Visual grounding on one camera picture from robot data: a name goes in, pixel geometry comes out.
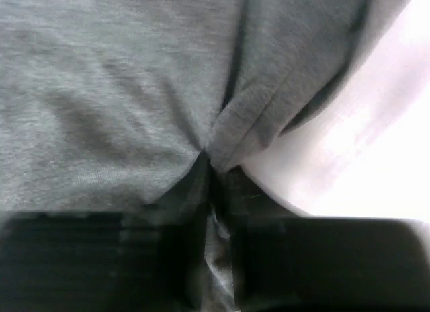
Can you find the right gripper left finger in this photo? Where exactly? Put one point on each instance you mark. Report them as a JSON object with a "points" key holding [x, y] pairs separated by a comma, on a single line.
{"points": [[151, 259]]}

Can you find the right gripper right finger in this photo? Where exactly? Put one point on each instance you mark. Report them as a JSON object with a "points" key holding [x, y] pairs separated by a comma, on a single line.
{"points": [[284, 262]]}

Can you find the grey shorts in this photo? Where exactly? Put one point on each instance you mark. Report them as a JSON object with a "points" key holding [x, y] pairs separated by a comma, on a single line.
{"points": [[106, 105]]}

